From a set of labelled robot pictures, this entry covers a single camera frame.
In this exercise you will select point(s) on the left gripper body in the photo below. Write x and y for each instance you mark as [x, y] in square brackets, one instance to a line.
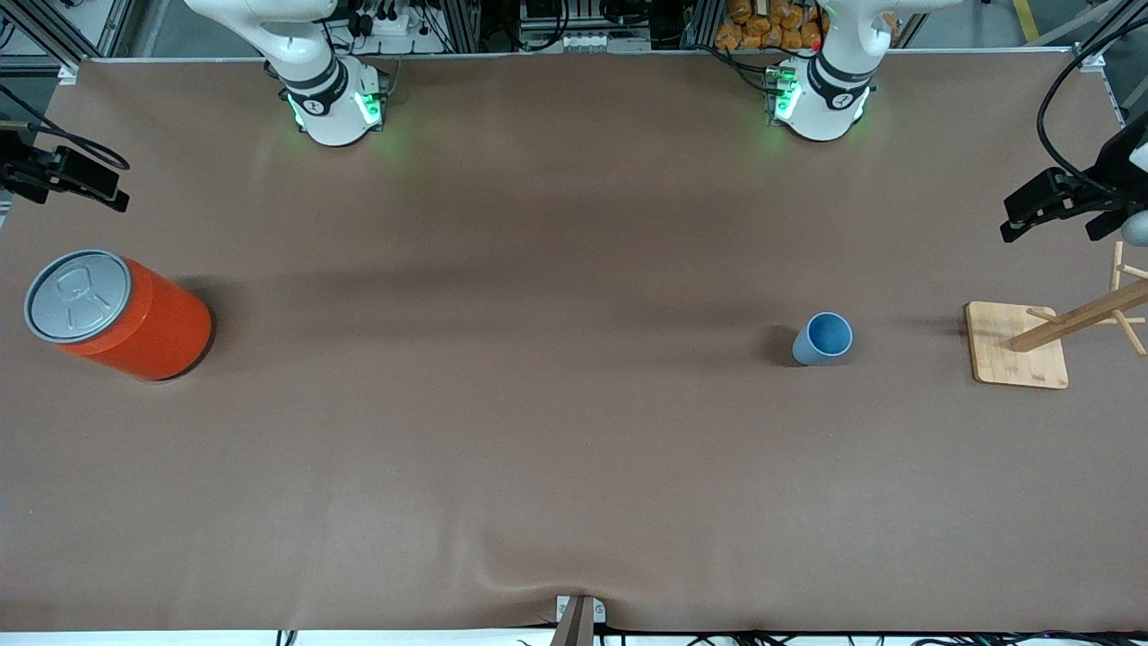
[1108, 176]

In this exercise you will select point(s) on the metal clamp bracket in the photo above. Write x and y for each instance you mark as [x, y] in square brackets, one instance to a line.
[574, 628]

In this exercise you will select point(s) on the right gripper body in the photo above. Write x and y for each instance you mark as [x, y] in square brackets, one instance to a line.
[20, 170]

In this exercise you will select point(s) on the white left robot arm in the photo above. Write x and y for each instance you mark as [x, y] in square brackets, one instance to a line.
[821, 108]

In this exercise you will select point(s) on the brown table cover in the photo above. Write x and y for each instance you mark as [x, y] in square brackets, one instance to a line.
[574, 449]

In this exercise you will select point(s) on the white power strip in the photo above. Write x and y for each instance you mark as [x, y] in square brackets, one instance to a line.
[390, 22]

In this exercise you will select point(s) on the metal corner bracket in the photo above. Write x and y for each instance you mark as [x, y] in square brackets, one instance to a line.
[69, 74]
[1091, 61]

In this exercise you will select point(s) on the orange snack bags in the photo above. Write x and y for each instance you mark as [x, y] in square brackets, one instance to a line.
[771, 31]

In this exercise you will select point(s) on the light blue plastic cup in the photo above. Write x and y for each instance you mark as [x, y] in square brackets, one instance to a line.
[821, 336]

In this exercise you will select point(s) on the wooden cup rack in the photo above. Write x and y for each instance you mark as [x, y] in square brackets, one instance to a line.
[1013, 354]

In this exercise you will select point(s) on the orange can with grey lid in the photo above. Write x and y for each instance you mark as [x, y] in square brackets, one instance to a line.
[152, 332]

